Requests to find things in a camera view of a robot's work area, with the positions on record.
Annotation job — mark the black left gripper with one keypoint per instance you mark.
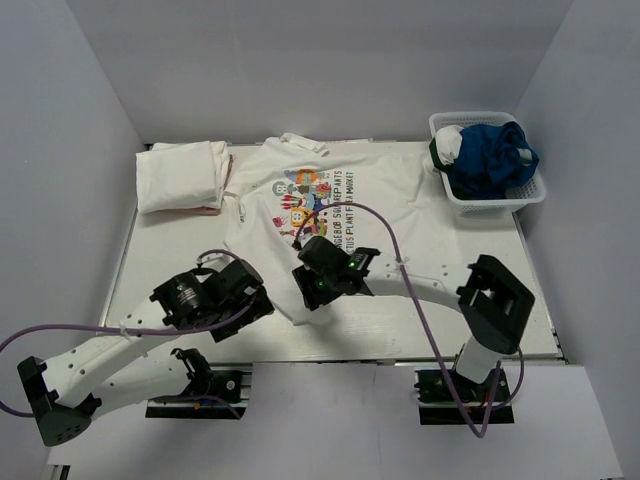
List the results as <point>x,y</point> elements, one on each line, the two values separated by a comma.
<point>261,306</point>

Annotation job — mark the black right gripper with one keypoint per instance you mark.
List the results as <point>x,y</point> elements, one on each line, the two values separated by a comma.
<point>314,296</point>

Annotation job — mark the white printed t-shirt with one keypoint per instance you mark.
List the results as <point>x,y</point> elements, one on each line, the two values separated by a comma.
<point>294,186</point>

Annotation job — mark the green and white t-shirt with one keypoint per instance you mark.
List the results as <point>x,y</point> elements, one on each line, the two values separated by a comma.
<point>445,147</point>

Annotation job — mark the blue t-shirt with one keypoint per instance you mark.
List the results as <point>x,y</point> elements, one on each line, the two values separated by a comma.
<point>491,161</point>

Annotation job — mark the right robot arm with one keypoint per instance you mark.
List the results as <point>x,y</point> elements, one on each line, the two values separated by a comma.
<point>495,304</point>

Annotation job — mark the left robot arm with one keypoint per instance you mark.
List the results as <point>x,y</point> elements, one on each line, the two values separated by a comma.
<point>68,392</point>

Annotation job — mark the white plastic basket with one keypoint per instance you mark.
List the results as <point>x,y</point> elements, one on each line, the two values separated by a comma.
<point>532,192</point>

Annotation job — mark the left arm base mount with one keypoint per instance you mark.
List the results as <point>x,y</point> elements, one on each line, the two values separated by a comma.
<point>211,393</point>

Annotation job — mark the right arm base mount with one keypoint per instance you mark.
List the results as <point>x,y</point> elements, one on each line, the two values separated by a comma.
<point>436,406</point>

